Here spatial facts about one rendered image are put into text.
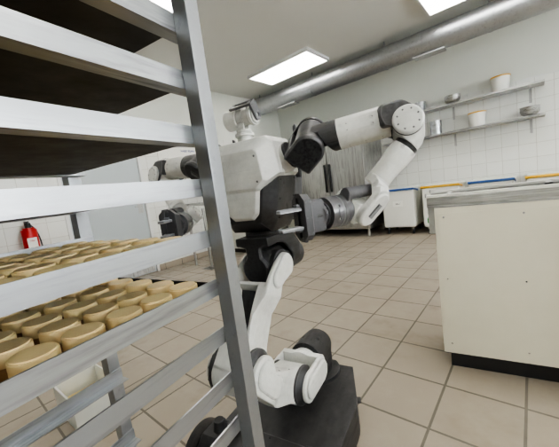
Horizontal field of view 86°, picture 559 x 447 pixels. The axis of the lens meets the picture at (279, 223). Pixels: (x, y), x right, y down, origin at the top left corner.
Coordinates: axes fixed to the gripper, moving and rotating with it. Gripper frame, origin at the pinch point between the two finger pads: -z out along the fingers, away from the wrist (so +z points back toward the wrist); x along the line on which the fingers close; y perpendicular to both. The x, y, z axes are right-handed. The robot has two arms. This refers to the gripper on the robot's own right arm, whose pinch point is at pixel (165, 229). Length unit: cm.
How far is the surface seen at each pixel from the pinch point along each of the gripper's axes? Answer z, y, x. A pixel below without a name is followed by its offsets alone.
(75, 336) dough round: -62, 10, -7
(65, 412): -34, -17, -36
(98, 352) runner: -64, 14, -8
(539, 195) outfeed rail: 28, 148, -10
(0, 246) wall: 235, -276, -13
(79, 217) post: -23.7, -11.3, 7.6
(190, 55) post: -47, 27, 31
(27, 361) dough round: -67, 8, -7
